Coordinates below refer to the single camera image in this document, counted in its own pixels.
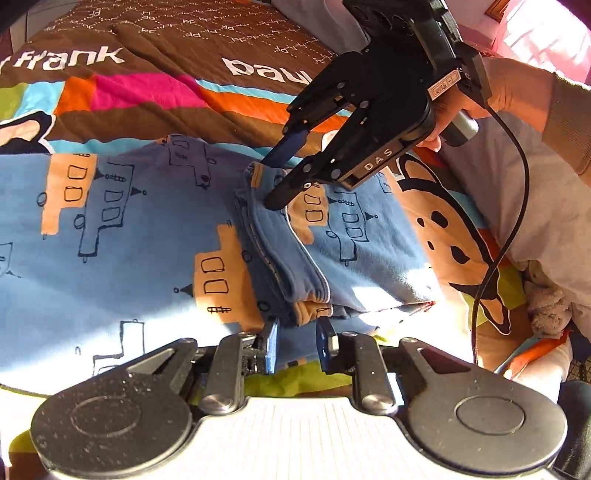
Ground grey duvet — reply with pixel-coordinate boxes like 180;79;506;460
271;0;591;305

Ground person's right hand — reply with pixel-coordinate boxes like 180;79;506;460
419;57;555;151

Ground blue patterned children's pants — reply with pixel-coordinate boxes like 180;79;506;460
1;135;440;395

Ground black cable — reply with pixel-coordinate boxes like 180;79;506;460
469;108;532;365

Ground pink window curtain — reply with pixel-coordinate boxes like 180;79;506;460
492;0;590;83

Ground right forearm beige sleeve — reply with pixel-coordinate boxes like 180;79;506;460
542;75;591;186

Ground paul frank colourful bedspread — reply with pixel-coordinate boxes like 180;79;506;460
0;0;574;467

